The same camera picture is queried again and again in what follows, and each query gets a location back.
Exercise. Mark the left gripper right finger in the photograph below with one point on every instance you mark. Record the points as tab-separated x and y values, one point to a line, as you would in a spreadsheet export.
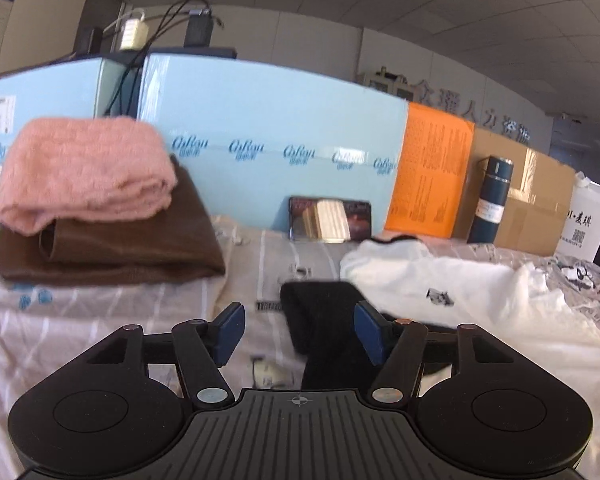
401	350

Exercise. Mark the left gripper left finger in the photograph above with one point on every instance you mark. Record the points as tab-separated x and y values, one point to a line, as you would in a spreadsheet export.
199	349

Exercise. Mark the white t-shirt with print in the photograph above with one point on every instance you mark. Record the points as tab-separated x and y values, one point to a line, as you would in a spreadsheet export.
547	308

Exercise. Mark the black garment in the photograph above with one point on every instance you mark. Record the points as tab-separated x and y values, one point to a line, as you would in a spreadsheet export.
319	315

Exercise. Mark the brown folded cloth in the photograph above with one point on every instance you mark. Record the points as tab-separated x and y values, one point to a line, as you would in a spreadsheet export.
177	245

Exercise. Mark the dark blue vacuum bottle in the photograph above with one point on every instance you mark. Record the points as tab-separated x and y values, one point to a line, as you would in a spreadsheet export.
492	199

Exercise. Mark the smartphone with lit screen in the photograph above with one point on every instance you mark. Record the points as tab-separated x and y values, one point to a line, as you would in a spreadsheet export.
329	220

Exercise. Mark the orange printed box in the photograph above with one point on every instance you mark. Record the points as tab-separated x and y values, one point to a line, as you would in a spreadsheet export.
431	172

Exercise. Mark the brown cardboard box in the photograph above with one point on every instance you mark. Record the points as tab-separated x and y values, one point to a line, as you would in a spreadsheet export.
538	200

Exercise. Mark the light blue carton box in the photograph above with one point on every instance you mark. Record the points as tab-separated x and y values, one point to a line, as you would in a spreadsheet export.
252	135

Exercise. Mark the pink folded towel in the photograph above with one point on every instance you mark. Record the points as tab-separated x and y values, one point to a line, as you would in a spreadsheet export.
95	170

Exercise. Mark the white tote bag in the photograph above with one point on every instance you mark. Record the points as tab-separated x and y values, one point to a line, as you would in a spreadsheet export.
581	233

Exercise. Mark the black power adapter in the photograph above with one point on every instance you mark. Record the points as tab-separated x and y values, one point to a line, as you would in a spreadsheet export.
199	29

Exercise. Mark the cream white charger block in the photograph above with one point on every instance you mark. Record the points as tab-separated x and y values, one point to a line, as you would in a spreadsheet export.
134	35

